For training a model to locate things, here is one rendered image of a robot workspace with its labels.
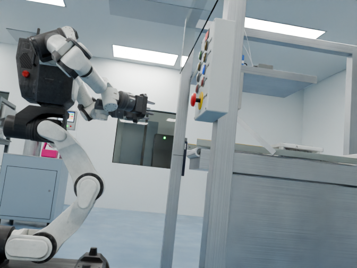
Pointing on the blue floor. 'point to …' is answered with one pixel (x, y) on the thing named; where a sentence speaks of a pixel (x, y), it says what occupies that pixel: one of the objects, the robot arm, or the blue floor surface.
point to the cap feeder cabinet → (32, 187)
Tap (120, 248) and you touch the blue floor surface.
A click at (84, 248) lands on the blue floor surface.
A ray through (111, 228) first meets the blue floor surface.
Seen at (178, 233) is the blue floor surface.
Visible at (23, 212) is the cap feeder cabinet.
